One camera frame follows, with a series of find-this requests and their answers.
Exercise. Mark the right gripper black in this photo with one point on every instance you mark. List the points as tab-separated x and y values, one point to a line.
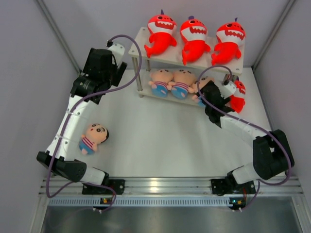
209	83

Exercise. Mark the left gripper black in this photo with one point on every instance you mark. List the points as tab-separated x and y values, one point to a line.
116	72

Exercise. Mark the boy plush doll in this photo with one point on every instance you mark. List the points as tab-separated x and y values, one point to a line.
92	138
181	84
159	82
203	81

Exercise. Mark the red shark plush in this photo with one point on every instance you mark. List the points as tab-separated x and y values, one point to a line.
161	28
193	33
230	36
237	100

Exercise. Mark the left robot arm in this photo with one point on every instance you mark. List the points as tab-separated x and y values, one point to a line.
103	69

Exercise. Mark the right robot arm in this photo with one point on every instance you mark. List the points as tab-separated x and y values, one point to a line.
271	152

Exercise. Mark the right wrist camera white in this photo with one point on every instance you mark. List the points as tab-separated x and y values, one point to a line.
228	90

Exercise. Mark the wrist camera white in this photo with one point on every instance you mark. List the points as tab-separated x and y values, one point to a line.
228	90
118	51

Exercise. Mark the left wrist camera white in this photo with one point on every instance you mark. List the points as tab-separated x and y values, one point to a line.
118	51

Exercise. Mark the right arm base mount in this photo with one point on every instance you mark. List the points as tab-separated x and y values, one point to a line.
224	186

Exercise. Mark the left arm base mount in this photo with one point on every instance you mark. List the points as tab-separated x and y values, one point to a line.
103	188

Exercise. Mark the aluminium rail front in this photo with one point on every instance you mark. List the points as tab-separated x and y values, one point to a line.
171	192

